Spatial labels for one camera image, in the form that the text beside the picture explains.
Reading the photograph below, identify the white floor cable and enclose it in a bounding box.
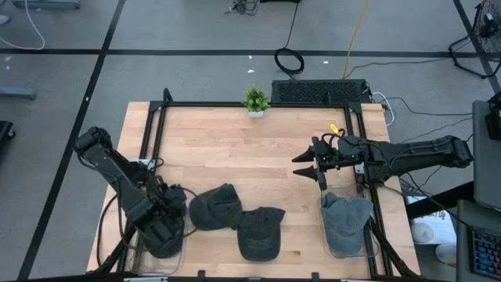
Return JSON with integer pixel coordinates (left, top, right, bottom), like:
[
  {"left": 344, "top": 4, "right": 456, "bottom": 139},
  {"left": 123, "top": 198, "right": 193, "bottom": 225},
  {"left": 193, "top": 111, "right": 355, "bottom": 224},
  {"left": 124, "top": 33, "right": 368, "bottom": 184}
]
[{"left": 0, "top": 0, "right": 46, "bottom": 51}]

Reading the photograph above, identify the clear plastic bin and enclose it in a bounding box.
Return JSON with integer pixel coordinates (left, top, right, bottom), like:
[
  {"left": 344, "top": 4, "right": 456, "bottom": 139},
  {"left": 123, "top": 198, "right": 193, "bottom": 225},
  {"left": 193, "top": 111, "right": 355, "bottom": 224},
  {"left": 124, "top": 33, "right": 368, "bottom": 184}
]
[
  {"left": 132, "top": 197, "right": 190, "bottom": 276},
  {"left": 319, "top": 182, "right": 381, "bottom": 260}
]

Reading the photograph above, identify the light blue-grey baseball cap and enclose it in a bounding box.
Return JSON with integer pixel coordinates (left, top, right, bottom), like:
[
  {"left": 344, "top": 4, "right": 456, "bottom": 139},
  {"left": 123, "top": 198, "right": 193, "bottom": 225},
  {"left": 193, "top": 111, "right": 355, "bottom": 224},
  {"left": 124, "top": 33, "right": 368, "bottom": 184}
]
[{"left": 319, "top": 191, "right": 375, "bottom": 259}]

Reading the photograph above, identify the dark charcoal baseball cap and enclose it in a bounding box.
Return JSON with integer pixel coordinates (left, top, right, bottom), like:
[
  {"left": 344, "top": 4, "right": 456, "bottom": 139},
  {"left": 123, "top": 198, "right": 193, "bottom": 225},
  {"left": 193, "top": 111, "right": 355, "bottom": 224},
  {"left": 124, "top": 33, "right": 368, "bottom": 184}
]
[
  {"left": 236, "top": 206, "right": 287, "bottom": 262},
  {"left": 137, "top": 217, "right": 187, "bottom": 260},
  {"left": 188, "top": 182, "right": 244, "bottom": 232}
]

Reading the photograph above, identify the thin black floor cable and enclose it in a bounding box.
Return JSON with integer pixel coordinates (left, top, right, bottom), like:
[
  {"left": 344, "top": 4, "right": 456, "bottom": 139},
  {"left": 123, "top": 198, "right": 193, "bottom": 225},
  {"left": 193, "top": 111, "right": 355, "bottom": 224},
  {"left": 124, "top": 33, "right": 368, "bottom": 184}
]
[
  {"left": 344, "top": 56, "right": 451, "bottom": 79},
  {"left": 398, "top": 116, "right": 474, "bottom": 145},
  {"left": 377, "top": 96, "right": 474, "bottom": 118}
]

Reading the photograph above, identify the grey furniture foot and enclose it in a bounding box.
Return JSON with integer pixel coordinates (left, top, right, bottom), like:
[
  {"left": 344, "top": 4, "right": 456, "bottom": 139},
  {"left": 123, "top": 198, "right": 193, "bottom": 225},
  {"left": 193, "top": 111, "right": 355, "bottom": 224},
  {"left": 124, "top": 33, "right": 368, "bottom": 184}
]
[{"left": 0, "top": 86, "right": 38, "bottom": 100}]

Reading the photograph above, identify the white printed box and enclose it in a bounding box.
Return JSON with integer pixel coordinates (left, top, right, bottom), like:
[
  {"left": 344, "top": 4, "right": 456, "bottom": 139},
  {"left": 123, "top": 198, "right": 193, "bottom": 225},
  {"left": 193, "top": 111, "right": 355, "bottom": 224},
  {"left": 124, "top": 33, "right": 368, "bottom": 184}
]
[{"left": 405, "top": 194, "right": 458, "bottom": 246}]

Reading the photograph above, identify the backlit computer keyboard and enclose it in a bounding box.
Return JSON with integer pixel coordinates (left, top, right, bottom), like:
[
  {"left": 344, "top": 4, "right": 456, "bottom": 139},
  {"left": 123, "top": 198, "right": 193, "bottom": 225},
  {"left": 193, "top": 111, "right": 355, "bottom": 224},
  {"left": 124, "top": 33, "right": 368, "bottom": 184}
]
[{"left": 470, "top": 228, "right": 501, "bottom": 281}]

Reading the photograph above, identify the black desk beam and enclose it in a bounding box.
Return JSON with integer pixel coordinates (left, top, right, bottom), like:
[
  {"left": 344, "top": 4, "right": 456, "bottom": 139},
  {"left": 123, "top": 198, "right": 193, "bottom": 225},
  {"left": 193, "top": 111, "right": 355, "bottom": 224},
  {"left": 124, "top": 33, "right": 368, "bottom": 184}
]
[{"left": 405, "top": 179, "right": 477, "bottom": 220}]

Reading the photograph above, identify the black aluminium rig frame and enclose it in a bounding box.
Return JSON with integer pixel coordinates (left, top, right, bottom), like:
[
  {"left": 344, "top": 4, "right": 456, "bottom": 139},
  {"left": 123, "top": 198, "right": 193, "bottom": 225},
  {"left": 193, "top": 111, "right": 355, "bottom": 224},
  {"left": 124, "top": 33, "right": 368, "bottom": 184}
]
[{"left": 88, "top": 88, "right": 422, "bottom": 282}]

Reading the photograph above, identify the black coiled cable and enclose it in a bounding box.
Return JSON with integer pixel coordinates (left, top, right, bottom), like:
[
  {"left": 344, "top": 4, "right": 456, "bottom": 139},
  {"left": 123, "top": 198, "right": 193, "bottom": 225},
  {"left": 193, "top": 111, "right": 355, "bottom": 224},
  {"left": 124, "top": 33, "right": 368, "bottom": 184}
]
[{"left": 272, "top": 0, "right": 305, "bottom": 76}]

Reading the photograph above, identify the grey desk top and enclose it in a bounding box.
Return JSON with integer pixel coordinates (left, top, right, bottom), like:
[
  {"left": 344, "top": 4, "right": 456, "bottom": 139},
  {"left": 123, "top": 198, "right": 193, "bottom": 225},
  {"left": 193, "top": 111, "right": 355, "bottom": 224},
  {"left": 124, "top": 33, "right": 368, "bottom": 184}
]
[
  {"left": 471, "top": 99, "right": 501, "bottom": 211},
  {"left": 455, "top": 198, "right": 501, "bottom": 282}
]

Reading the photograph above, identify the white looped cable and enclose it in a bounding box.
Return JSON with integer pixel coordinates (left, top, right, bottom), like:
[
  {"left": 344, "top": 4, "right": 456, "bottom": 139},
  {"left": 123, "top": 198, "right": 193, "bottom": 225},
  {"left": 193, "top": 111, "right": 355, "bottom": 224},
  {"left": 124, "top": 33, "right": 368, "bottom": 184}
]
[{"left": 370, "top": 91, "right": 396, "bottom": 127}]

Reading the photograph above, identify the black cable bundle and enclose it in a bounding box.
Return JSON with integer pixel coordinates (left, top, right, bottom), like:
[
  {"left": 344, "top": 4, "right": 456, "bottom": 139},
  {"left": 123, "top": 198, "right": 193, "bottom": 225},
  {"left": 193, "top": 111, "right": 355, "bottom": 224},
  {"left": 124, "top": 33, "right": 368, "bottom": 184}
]
[{"left": 225, "top": 0, "right": 260, "bottom": 16}]

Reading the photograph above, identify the black arm base cable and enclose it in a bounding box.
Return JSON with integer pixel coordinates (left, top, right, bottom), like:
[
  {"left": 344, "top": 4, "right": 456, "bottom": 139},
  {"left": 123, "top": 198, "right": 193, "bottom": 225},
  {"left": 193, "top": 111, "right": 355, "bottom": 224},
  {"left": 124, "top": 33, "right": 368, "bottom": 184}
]
[{"left": 96, "top": 182, "right": 132, "bottom": 271}]

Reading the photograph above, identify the yellow cable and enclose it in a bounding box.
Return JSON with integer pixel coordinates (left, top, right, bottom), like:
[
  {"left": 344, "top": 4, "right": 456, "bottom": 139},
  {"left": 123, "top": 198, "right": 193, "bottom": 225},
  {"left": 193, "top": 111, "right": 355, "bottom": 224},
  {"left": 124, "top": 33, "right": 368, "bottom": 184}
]
[{"left": 342, "top": 0, "right": 371, "bottom": 79}]

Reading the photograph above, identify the black keyboard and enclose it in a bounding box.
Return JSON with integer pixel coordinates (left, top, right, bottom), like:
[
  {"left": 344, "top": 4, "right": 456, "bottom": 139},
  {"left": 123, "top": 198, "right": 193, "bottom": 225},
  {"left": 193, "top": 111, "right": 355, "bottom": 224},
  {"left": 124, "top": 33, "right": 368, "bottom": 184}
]
[{"left": 271, "top": 78, "right": 372, "bottom": 106}]

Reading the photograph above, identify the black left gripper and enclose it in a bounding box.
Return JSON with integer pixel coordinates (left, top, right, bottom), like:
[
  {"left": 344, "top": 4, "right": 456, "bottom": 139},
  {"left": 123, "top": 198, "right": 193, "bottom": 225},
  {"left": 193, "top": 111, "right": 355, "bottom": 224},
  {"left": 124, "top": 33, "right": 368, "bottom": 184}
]
[{"left": 135, "top": 184, "right": 188, "bottom": 244}]

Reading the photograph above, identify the black desk device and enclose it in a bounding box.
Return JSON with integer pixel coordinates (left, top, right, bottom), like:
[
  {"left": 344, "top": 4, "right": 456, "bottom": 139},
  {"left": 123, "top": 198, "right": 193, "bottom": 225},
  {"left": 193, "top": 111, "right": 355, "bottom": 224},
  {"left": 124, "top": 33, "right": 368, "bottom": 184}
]
[{"left": 484, "top": 92, "right": 501, "bottom": 142}]

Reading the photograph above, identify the small green potted plant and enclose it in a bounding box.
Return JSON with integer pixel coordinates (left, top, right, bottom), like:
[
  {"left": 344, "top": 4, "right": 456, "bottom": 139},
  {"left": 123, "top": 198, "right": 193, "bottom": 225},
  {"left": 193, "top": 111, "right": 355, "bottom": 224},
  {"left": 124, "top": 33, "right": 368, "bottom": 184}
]
[{"left": 243, "top": 82, "right": 271, "bottom": 119}]

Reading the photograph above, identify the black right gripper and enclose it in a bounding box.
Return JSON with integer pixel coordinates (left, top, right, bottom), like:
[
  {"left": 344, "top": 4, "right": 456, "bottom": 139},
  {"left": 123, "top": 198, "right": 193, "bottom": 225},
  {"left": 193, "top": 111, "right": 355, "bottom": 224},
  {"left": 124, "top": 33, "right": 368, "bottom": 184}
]
[{"left": 290, "top": 135, "right": 369, "bottom": 192}]

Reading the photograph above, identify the black chair base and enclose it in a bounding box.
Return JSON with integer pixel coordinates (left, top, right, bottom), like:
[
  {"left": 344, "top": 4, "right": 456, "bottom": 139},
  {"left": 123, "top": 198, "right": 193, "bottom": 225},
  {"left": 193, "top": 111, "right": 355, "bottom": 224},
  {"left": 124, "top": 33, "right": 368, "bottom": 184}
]
[{"left": 0, "top": 120, "right": 16, "bottom": 143}]

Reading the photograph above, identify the black floor fan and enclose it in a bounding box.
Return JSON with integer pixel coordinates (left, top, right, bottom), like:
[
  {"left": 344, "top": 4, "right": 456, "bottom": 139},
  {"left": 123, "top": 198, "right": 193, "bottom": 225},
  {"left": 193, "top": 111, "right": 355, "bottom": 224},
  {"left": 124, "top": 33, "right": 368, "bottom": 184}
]
[{"left": 448, "top": 0, "right": 501, "bottom": 79}]

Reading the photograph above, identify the grey cart base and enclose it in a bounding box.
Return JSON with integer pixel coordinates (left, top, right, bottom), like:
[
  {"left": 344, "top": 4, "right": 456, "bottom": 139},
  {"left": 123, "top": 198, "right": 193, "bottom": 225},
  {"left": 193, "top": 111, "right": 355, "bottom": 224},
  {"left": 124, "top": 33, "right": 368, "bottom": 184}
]
[{"left": 10, "top": 0, "right": 82, "bottom": 10}]

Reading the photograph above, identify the white paper roll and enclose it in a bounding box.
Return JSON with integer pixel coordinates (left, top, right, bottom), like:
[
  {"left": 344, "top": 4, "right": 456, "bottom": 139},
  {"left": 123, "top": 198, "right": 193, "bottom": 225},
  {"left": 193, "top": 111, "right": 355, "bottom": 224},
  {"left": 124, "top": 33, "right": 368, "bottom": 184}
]
[{"left": 434, "top": 242, "right": 458, "bottom": 266}]

